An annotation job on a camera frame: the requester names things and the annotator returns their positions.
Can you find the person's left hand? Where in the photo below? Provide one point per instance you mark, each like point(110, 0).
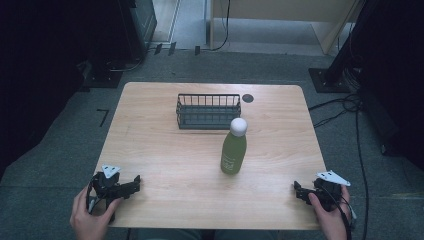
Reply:
point(88, 218)

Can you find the light wooden partition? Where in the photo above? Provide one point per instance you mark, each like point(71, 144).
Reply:
point(283, 10)

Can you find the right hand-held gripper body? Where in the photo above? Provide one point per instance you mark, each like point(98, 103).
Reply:
point(328, 191)

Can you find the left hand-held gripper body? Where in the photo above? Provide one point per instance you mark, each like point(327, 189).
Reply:
point(107, 186)

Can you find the green bottle with white cap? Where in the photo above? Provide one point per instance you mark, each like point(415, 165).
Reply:
point(234, 150)

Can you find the black stand with flat base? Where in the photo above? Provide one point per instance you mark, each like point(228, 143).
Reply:
point(103, 78)

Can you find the person's right hand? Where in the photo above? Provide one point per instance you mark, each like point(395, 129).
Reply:
point(330, 221)

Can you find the small dark floor bracket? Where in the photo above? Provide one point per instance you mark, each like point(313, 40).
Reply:
point(158, 49)
point(197, 50)
point(172, 48)

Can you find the black stand with square base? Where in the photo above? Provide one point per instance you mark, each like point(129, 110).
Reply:
point(328, 80)

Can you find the dark equipment cabinet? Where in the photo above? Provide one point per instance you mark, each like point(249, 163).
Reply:
point(143, 23)

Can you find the dark round table grommet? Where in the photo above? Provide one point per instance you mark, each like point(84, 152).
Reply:
point(247, 98)

